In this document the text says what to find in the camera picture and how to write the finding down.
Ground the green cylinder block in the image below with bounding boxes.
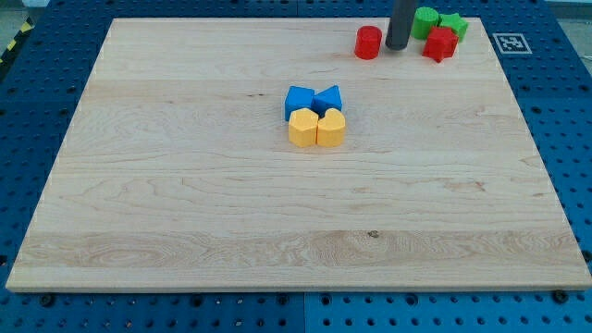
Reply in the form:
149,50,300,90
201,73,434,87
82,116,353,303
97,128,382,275
411,6,439,40

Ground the red star block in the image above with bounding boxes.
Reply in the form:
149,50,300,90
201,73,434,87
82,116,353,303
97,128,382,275
422,27,459,63

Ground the green star block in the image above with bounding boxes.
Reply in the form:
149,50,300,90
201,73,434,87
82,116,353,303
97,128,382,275
438,13,469,43

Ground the blue cube block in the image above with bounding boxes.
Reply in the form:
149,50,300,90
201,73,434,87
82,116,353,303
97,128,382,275
284,86,315,121

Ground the black yellow hazard tape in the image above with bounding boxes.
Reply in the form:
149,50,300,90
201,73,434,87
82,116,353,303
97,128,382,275
1,17,35,67

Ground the yellow heart block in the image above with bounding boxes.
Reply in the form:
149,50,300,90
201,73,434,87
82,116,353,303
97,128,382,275
316,108,346,147

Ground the wooden board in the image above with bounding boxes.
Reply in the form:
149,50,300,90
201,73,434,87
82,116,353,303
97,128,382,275
6,18,591,293

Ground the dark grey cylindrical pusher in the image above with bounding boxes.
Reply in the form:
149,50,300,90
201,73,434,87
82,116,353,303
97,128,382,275
385,0,417,51

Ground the yellow hexagon block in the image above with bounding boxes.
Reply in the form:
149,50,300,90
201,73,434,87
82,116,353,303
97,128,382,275
289,108,319,147

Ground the red cylinder block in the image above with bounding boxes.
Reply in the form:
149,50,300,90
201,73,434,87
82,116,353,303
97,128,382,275
354,25,382,60

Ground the white fiducial marker tag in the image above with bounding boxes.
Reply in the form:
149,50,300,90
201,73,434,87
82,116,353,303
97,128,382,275
493,32,532,55

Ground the blue triangle block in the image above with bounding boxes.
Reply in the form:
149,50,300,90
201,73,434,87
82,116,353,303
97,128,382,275
312,85,342,117

